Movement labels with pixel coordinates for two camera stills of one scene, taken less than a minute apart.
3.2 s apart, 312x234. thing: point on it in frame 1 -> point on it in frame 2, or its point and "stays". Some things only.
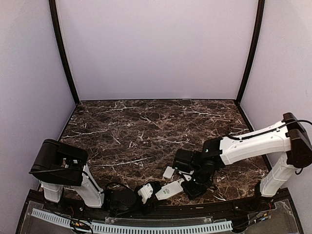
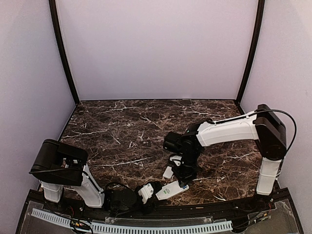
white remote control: x=170 y=190 stays
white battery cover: x=168 y=172 stays
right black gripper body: x=197 y=187 -> x=188 y=168
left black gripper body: x=148 y=209 stays
